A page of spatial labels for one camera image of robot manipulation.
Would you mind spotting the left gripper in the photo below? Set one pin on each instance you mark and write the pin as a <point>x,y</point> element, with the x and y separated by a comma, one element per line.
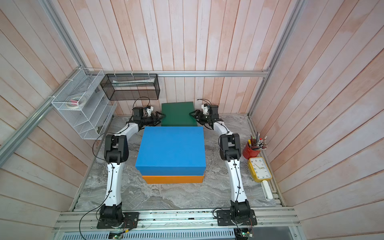
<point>154,120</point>

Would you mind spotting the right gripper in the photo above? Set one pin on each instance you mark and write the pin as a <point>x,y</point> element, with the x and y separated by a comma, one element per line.
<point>199,118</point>

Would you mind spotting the green shoebox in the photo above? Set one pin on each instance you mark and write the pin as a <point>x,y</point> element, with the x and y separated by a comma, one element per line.
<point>178,114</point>

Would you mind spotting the blue shoebox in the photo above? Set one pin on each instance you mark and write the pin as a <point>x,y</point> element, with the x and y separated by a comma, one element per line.
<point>172,151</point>

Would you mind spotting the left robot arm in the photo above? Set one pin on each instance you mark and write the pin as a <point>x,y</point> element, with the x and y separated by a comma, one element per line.
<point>116,154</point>

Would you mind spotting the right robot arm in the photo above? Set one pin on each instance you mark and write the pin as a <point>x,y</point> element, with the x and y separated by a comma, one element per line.
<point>230,153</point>

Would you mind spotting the paper in black basket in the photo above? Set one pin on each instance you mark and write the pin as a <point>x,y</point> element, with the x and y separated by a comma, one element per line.
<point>134,83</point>

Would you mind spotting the red pencil cup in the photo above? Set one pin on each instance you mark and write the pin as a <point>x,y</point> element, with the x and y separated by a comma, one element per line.
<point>248,152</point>

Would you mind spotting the orange shoebox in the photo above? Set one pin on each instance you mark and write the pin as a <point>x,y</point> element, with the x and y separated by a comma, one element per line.
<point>173,179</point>

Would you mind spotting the pencils in cup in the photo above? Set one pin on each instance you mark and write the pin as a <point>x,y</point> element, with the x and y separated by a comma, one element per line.
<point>257,143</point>

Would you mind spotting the tape roll in shelf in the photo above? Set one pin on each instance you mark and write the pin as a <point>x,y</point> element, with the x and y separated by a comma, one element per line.
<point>76,102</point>

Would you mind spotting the yellow clock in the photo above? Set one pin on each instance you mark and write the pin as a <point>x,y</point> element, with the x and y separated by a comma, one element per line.
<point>259,169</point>

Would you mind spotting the white remote control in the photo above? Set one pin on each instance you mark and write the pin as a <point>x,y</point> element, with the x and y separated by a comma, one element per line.
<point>267,190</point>

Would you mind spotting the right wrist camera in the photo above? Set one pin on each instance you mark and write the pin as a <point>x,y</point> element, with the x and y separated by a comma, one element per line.
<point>206,109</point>

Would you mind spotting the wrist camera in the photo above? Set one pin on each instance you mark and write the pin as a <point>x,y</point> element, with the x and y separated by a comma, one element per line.
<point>206,109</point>
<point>149,110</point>

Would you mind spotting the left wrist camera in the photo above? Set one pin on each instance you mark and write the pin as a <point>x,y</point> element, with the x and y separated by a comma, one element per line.
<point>149,110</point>

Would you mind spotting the black wire mesh basket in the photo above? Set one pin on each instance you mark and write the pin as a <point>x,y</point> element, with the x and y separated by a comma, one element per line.
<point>151,92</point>

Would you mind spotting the white wire mesh shelf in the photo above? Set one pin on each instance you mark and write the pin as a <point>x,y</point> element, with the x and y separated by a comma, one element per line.
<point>84,105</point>

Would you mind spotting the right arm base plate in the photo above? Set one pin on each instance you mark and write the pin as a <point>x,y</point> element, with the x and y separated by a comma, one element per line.
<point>228,218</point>

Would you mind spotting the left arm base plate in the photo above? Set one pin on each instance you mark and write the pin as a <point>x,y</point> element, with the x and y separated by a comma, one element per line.
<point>127,220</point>

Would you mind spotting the aluminium rail frame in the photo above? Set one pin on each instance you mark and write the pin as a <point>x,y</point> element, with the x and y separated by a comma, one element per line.
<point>180,219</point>

